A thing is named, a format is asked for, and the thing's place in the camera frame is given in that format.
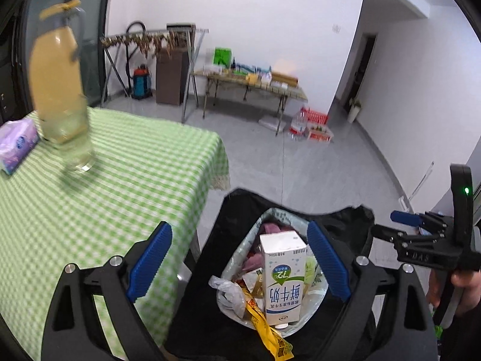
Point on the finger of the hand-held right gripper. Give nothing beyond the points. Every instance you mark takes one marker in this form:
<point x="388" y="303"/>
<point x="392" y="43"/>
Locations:
<point x="404" y="217"/>
<point x="390" y="236"/>

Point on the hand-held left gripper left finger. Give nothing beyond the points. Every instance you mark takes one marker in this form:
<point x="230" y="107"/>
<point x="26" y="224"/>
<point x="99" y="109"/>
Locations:
<point x="150" y="259"/>

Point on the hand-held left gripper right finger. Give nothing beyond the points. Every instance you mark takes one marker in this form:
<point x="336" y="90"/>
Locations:
<point x="330" y="263"/>

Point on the leaf print plastic bag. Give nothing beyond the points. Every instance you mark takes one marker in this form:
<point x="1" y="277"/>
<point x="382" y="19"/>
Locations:
<point x="315" y="289"/>

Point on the white milk carton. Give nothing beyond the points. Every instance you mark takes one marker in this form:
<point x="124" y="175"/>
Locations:
<point x="283" y="282"/>

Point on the white plastic bag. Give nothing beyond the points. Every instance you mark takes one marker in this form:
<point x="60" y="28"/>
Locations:
<point x="229" y="293"/>

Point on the black mesh basket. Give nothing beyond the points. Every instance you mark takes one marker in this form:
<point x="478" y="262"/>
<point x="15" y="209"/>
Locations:
<point x="233" y="225"/>

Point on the yellow snack wrapper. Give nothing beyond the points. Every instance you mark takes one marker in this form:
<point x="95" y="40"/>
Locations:
<point x="270" y="334"/>

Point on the person's right forearm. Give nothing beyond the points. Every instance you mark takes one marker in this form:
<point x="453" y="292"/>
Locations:
<point x="469" y="327"/>

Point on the person's right hand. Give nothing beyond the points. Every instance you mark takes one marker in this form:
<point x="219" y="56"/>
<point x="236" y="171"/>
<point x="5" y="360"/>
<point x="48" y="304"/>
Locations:
<point x="469" y="279"/>

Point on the thin white rod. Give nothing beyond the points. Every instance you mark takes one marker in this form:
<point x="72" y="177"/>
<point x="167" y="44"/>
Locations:
<point x="421" y="180"/>

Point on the table with green checked cloth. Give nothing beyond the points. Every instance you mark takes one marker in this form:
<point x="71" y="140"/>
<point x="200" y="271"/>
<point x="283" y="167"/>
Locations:
<point x="131" y="165"/>

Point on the small potted plant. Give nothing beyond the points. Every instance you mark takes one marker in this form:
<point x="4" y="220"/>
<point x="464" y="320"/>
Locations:
<point x="353" y="112"/>

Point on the white fruit box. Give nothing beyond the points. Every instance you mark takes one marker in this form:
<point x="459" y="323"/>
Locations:
<point x="321" y="134"/>

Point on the large water bottle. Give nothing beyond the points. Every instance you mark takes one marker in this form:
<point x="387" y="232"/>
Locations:
<point x="298" y="128"/>

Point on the blue canister vacuum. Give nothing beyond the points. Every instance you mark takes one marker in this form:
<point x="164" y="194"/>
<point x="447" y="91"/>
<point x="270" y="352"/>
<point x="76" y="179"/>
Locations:
<point x="142" y="84"/>

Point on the purple tissue pack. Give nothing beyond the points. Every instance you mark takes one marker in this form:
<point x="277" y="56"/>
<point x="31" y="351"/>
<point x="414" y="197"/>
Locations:
<point x="17" y="143"/>

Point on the brown cabinet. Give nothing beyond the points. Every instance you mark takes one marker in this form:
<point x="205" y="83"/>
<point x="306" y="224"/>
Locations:
<point x="171" y="82"/>

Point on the folding table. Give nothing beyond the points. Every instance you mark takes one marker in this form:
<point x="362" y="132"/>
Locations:
<point x="263" y="86"/>

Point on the yellow thermos jug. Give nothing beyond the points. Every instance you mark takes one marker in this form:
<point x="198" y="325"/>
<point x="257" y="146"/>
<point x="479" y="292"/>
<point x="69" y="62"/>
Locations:
<point x="56" y="82"/>

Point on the green paper bag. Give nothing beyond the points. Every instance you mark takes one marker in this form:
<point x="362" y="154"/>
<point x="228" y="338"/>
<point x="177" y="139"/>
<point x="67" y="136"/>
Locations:
<point x="222" y="58"/>

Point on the hanging dried foods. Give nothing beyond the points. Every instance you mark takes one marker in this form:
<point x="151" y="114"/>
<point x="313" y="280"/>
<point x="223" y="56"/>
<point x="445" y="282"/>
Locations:
<point x="150" y="43"/>

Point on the metal drying rack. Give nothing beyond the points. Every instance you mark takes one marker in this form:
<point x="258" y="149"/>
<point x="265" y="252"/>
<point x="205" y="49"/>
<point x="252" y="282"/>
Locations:
<point x="201" y="31"/>

